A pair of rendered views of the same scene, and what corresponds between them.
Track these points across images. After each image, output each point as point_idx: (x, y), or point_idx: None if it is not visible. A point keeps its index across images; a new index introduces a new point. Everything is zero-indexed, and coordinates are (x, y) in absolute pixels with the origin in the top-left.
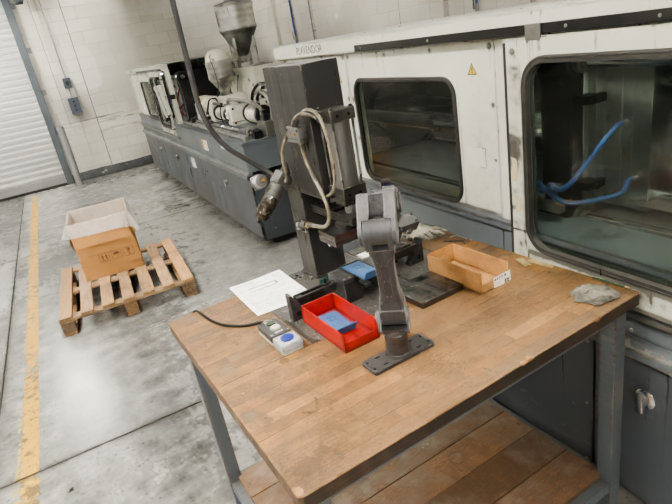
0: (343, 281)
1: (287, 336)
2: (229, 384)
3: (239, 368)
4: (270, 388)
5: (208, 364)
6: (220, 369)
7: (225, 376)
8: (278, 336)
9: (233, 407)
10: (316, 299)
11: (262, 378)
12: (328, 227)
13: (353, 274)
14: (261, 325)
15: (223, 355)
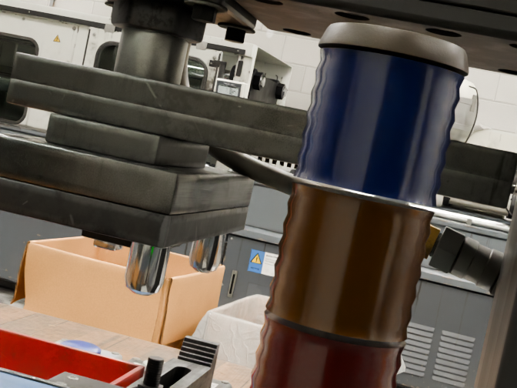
0: (64, 372)
1: (77, 342)
2: (107, 336)
3: (133, 355)
4: (1, 326)
5: (221, 364)
6: (175, 356)
7: (140, 346)
8: (113, 356)
9: (38, 313)
10: (118, 379)
11: (46, 339)
12: (230, 172)
13: (48, 380)
14: (215, 380)
15: (221, 376)
